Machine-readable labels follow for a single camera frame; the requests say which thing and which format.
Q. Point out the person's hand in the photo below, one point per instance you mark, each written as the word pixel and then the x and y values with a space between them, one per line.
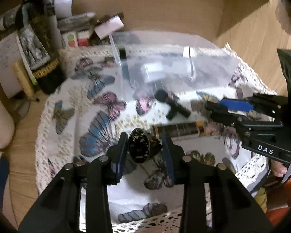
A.
pixel 278 169

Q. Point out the white power adapter cube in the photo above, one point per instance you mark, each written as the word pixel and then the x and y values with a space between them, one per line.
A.
pixel 152 72

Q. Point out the dark cylinder with yellow end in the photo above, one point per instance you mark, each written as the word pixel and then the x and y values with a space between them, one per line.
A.
pixel 179 130

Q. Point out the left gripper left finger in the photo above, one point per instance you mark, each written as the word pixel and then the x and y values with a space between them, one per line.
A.
pixel 57 209

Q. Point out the white folded paper card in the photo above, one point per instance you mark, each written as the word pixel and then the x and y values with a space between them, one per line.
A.
pixel 112 25

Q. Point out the stack of papers and magazines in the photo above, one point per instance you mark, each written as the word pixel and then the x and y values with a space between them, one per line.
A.
pixel 62 20

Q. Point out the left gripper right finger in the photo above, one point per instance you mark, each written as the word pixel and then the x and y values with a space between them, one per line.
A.
pixel 214 200

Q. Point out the black oval ornate case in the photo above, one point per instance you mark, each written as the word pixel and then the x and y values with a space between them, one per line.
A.
pixel 143 146

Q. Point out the butterfly print lace tablecloth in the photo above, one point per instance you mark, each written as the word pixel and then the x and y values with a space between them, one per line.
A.
pixel 84 117

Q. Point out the clear plastic storage box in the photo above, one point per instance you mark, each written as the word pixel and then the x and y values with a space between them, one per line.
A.
pixel 190 62

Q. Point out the dark glass bottle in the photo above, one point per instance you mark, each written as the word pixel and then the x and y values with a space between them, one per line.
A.
pixel 34 13

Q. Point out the black T-shaped plastic connector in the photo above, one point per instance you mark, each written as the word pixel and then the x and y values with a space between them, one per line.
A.
pixel 175 108

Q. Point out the elephant picture card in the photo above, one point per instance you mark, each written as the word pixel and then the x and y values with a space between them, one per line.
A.
pixel 33 49

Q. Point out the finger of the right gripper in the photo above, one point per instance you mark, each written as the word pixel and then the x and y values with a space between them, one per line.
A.
pixel 245 104
pixel 220 114

